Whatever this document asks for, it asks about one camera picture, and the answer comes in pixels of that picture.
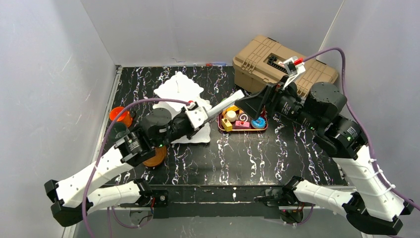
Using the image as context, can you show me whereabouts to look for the yellow decorated cake slice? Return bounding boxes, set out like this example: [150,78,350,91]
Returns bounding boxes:
[222,105,240,115]

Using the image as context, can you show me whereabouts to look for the pink rectangular cake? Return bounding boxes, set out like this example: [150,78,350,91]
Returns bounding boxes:
[234,120,251,129]

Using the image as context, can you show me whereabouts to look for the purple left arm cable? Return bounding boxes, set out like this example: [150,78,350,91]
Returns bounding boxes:
[81,98,194,238]

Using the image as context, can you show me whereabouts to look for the blue sprinkled donut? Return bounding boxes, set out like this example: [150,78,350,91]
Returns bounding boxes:
[251,117,266,129]

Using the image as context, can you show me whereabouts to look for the yellow layered cake piece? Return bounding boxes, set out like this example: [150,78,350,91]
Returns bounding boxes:
[221,118,233,132]

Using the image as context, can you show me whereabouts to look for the red dessert tray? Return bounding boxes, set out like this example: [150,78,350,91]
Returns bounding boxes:
[217,106,268,132]

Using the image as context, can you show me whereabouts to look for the orange plastic cup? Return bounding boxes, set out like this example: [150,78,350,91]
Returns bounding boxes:
[108,106,137,128]

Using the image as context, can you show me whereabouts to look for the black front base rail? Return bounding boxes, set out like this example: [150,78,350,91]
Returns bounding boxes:
[151,185,297,219]

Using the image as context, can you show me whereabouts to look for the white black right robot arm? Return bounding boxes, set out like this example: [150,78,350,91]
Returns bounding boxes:
[235,82,414,236]

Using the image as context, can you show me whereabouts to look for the white coconut ball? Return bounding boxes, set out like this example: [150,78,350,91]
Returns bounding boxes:
[224,110,237,122]

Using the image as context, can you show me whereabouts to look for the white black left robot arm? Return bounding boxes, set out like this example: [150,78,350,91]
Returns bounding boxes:
[45,108,205,227]

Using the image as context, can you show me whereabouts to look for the tan plastic toolbox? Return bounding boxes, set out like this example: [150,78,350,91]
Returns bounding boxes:
[233,35,338,97]

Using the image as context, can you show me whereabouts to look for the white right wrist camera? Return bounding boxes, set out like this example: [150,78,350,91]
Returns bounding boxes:
[283,56,306,89]

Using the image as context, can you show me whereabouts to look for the white three-tier cake stand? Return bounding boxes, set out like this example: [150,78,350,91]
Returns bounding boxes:
[154,71,212,144]

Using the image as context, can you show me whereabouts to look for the chocolate swirl roll cake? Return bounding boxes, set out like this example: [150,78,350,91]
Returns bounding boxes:
[237,112,251,122]

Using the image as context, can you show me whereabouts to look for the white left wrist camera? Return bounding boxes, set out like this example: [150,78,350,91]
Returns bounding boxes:
[184,102,209,130]

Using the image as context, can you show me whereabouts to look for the metal serving tongs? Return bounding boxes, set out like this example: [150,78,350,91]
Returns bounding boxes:
[207,90,245,120]

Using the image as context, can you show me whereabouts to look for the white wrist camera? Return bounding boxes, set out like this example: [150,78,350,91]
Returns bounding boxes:
[283,56,306,89]
[184,102,209,130]

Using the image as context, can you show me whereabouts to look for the brown round wooden lid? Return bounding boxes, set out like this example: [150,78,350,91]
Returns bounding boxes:
[143,146,167,168]

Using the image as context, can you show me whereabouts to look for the red blue screwdriver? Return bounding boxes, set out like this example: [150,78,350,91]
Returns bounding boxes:
[205,62,227,66]

